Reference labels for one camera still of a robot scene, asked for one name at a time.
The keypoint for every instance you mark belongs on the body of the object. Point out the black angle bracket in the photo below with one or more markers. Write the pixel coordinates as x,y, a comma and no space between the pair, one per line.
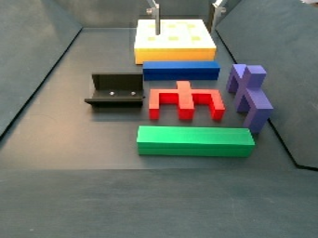
118,90

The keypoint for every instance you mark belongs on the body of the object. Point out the blue rectangular bar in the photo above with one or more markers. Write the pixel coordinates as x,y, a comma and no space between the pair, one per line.
181,70

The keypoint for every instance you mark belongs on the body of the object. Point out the purple cross-shaped block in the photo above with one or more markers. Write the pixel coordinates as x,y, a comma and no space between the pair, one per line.
245,83

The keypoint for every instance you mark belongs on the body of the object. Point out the red comb-shaped block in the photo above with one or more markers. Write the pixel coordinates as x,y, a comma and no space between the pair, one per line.
186,97

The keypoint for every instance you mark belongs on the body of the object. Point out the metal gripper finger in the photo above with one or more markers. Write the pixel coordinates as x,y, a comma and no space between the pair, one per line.
154,11
217,10

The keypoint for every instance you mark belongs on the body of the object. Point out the green rectangular bar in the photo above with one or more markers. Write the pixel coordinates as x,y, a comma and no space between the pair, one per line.
194,141

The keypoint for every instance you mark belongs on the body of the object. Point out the yellow slotted board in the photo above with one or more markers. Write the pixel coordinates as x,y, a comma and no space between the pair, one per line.
184,41

